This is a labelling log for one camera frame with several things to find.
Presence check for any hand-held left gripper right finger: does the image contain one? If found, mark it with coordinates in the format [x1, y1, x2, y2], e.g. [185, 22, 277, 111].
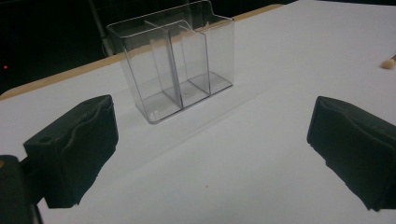
[306, 95, 396, 213]

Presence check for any clear acrylic divided organizer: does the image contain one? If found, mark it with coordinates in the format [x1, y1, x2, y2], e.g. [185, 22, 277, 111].
[106, 0, 235, 125]

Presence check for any wooden stick with beige tip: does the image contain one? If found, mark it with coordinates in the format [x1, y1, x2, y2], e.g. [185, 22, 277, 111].
[380, 54, 396, 70]

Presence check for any metal stand pole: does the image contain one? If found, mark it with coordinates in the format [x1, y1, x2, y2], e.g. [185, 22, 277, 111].
[87, 0, 115, 58]

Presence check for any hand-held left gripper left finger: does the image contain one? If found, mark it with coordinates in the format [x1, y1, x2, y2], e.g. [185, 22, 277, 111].
[22, 94, 120, 209]

